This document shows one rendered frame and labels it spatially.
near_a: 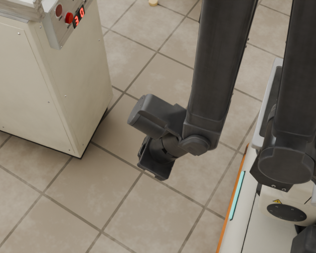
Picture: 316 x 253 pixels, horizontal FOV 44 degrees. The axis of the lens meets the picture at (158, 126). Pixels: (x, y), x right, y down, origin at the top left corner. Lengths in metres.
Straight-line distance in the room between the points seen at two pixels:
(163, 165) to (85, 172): 0.97
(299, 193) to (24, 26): 0.78
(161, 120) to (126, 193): 1.03
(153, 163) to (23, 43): 0.53
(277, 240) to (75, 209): 0.79
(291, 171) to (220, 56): 0.21
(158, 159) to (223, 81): 0.28
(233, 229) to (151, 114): 0.77
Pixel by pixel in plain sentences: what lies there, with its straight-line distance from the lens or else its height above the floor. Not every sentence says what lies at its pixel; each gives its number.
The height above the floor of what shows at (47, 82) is 0.60.
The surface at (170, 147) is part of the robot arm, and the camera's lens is 0.67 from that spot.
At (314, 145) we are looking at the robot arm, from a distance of 0.59.
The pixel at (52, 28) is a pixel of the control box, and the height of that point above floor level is 0.78.
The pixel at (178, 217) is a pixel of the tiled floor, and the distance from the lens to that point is 1.59.
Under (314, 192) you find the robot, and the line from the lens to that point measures 0.72.
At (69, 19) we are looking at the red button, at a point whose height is 0.76.
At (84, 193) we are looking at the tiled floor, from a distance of 1.65.
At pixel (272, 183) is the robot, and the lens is 0.94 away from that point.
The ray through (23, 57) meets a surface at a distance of 1.16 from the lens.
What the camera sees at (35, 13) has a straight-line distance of 0.99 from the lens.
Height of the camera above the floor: 1.52
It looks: 60 degrees down
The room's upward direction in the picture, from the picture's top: straight up
